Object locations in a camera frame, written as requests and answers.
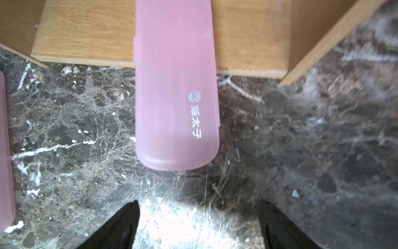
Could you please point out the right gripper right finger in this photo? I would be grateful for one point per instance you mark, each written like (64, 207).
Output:
(278, 231)

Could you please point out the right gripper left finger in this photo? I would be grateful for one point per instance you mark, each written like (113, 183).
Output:
(118, 232)

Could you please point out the pink pencil case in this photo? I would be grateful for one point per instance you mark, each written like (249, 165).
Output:
(8, 209)
(177, 116)

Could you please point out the wooden three-tier shelf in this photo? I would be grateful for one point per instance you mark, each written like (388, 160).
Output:
(271, 39)

